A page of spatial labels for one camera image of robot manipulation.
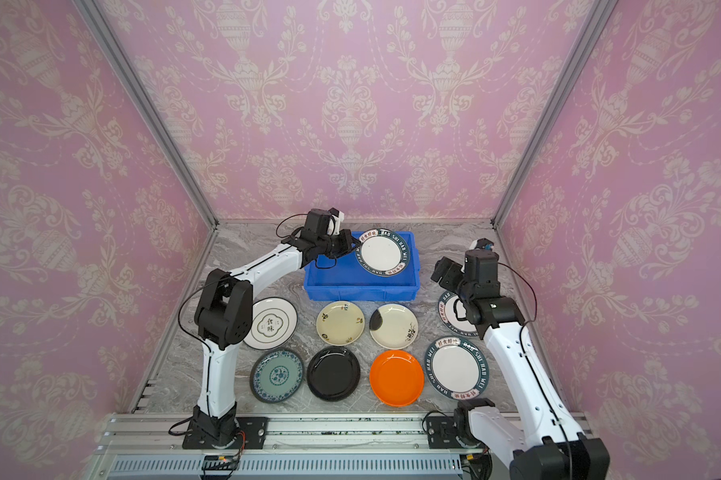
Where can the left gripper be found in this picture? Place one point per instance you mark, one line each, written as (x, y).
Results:
(344, 245)

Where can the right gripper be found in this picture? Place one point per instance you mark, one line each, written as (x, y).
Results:
(448, 273)

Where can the small green-rim plate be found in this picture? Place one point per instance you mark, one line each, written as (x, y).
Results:
(383, 252)
(454, 317)

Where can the cream plate small motifs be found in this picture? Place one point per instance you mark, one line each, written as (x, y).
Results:
(340, 323)

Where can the cream plate black ink blot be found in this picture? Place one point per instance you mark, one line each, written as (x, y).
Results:
(394, 326)

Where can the orange plate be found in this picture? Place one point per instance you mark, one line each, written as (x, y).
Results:
(397, 378)

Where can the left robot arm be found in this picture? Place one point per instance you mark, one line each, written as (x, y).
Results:
(225, 314)

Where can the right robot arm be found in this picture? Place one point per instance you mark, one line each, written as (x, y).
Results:
(549, 443)

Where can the blue plastic bin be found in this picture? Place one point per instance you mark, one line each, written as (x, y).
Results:
(349, 280)

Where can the large green-rim white plate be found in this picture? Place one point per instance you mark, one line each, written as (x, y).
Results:
(457, 368)

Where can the white plate black flower outline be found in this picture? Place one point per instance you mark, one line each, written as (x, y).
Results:
(274, 322)

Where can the teal patterned plate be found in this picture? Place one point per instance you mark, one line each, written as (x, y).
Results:
(277, 376)

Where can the small circuit board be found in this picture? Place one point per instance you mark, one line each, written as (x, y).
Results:
(222, 463)

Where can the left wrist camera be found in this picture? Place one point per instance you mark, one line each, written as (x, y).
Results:
(336, 219)

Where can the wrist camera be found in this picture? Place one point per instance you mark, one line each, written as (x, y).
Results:
(482, 244)
(336, 219)

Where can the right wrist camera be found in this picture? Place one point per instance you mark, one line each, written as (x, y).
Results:
(482, 244)

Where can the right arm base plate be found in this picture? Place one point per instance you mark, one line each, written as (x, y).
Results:
(442, 433)

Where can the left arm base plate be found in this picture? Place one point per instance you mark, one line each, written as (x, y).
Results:
(246, 433)

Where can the aluminium front rail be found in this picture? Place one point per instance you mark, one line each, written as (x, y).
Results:
(298, 446)

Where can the right corner aluminium post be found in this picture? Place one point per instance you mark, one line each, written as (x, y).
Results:
(573, 67)

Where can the corner aluminium post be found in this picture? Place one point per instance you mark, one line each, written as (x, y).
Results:
(124, 68)
(573, 67)

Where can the left corner aluminium post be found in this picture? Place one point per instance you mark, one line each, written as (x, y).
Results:
(124, 68)

